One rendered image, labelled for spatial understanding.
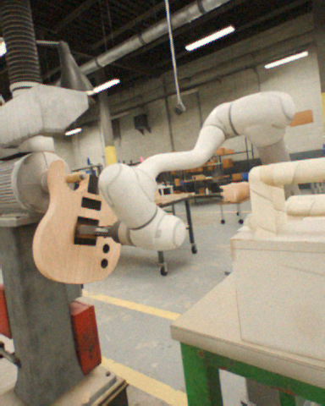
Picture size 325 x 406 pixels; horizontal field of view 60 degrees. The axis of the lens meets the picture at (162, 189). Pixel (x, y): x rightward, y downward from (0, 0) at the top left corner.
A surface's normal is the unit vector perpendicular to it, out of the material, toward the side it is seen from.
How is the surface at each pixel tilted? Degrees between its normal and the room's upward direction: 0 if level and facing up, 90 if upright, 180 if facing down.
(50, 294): 90
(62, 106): 90
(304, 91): 90
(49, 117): 90
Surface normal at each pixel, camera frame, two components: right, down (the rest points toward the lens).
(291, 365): -0.61, 0.12
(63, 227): 0.79, -0.08
